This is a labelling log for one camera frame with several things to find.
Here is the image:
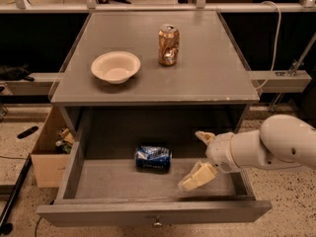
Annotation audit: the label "cardboard box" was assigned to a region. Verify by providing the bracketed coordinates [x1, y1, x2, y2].
[31, 108, 70, 188]

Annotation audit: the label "white bowl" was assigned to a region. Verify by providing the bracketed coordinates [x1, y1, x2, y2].
[91, 51, 141, 84]

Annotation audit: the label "crushed gold soda can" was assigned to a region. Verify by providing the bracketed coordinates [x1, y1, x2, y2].
[158, 24, 180, 66]

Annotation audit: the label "blue pepsi can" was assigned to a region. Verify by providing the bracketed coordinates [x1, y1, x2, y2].
[135, 146, 172, 170]

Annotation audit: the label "white cable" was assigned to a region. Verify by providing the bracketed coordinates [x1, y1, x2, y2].
[254, 0, 283, 91]

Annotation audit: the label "grey cabinet counter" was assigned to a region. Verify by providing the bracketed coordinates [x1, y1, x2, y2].
[51, 11, 259, 127]

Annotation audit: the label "metal drawer knob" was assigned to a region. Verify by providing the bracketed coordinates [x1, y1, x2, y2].
[152, 216, 163, 228]

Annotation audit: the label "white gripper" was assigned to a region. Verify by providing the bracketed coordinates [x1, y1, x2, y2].
[178, 130, 240, 192]

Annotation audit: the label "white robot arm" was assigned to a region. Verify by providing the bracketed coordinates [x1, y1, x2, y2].
[178, 115, 316, 192]

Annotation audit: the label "grey open drawer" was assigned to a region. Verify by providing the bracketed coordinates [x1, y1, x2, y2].
[37, 106, 273, 228]

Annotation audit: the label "items in cardboard box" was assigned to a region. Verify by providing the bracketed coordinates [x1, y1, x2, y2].
[55, 128, 74, 154]

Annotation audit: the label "black marker on floor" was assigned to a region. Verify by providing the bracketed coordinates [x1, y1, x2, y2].
[17, 126, 39, 139]

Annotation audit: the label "black object on ledge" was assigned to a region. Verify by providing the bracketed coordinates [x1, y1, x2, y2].
[0, 64, 34, 82]

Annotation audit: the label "black floor rail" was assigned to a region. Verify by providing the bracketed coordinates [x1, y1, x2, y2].
[0, 156, 32, 237]

